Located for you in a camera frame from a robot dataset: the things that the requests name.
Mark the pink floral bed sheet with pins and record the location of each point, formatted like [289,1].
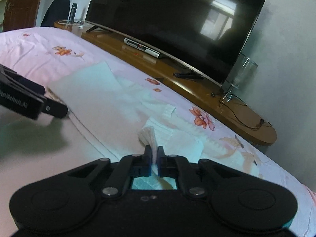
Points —
[32,150]

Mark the black remote control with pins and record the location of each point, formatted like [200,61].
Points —
[190,76]

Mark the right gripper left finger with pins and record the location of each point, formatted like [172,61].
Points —
[123,173]

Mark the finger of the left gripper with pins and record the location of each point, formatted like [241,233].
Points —
[54,108]

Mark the clear glass table lamp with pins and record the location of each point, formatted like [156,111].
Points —
[241,72]

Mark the large black flat television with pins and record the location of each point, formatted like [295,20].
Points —
[204,35]

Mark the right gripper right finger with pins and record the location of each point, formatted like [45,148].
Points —
[182,171]

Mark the dark tall bottle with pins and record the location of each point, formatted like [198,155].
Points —
[73,12]

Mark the clear drinking glass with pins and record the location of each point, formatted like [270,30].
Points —
[80,24]

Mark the silver set-top box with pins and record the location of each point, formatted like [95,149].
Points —
[142,48]

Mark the brown wooden tv cabinet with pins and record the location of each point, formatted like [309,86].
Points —
[205,94]

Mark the white knitted small garment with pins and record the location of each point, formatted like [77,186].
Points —
[120,118]

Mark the brown wooden door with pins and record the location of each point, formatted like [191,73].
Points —
[20,14]

